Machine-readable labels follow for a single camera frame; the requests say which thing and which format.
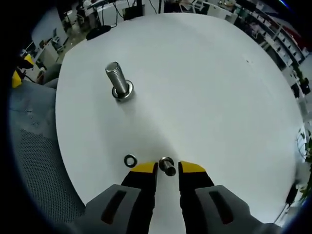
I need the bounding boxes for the shelf with white bins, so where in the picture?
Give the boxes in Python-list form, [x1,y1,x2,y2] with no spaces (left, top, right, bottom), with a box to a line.
[243,6,306,65]

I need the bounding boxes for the green leafy plant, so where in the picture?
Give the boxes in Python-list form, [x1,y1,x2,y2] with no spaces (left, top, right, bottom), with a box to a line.
[295,128,312,203]

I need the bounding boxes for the large threaded steel stud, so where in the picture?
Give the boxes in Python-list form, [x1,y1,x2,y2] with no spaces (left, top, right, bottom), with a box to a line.
[105,61,135,102]

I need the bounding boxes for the small threaded steel stud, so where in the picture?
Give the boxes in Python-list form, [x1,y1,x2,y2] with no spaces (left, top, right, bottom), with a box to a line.
[158,156,177,177]

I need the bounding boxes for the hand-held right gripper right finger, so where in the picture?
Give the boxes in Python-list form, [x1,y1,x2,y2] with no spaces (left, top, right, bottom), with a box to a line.
[177,160,281,234]

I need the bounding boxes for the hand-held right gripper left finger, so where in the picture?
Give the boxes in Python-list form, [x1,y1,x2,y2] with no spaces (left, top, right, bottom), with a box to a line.
[85,160,159,234]

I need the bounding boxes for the grey mesh office chair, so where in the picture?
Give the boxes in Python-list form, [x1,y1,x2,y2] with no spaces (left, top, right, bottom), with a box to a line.
[9,79,86,226]

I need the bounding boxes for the black power adapter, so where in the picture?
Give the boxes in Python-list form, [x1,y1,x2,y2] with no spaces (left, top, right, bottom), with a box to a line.
[284,184,298,208]

